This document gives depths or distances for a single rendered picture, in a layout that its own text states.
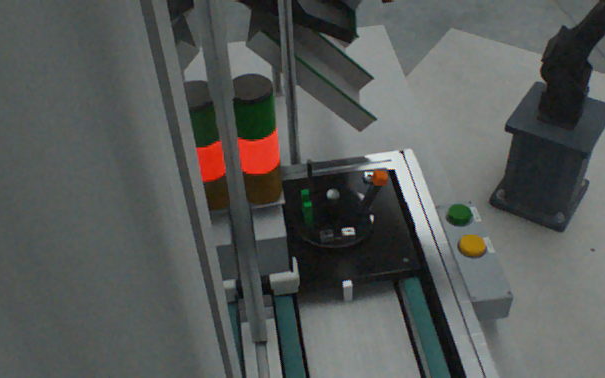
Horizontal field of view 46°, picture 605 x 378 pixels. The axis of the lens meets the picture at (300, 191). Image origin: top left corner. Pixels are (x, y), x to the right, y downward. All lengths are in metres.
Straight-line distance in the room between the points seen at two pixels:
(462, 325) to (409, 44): 2.37
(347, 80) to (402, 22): 2.10
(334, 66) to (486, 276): 0.51
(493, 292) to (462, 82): 0.68
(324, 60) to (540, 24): 2.28
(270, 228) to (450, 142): 0.76
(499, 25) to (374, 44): 1.78
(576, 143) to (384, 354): 0.48
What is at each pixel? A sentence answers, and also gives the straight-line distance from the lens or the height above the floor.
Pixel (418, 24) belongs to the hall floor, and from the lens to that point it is 3.51.
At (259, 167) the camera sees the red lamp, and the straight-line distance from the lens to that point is 0.81.
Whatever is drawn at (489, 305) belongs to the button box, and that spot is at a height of 0.94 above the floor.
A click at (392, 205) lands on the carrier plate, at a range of 1.25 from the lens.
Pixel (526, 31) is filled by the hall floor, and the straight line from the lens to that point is 3.53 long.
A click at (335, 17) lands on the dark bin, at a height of 1.20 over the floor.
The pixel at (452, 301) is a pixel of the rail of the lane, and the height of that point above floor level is 0.96.
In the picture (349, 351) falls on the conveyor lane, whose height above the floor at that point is 0.92.
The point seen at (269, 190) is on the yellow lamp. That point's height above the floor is 1.28.
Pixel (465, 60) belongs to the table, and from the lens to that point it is 1.78.
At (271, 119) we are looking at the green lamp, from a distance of 0.77.
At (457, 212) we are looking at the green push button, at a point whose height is 0.97.
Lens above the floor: 1.87
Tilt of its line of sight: 45 degrees down
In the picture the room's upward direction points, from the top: 4 degrees counter-clockwise
